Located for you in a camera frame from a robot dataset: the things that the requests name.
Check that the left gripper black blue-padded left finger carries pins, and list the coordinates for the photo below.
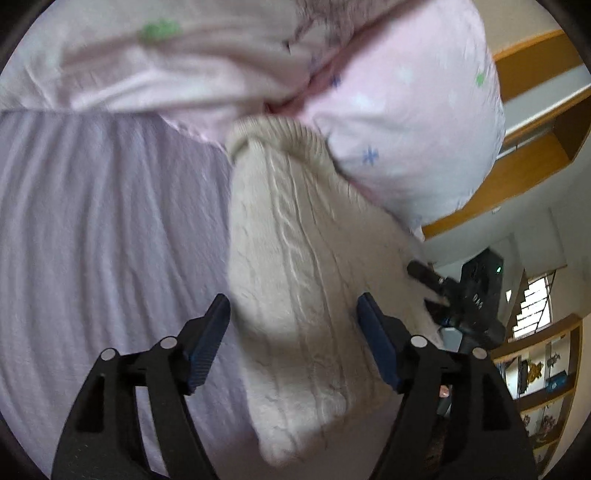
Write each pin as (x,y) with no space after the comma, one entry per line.
(101,438)

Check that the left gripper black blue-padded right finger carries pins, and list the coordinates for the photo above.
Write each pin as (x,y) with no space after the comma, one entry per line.
(477,433)

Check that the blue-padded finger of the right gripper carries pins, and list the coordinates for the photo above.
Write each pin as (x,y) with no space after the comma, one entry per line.
(431,279)

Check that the beige cable-knit sweater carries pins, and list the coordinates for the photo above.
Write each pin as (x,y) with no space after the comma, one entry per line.
(304,245)

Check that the person's right hand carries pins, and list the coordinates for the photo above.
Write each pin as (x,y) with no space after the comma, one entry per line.
(445,392)

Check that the wooden shelf unit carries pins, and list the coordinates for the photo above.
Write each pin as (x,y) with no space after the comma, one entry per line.
(541,373)

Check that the pink floral pillow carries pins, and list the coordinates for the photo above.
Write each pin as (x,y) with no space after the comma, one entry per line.
(409,104)

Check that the lavender bed sheet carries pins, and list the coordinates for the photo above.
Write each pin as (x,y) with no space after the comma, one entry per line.
(114,233)

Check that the white floral pillow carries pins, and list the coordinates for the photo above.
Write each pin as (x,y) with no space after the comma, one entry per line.
(198,64)

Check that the wooden headboard frame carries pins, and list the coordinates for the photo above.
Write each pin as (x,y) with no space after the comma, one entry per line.
(545,86)

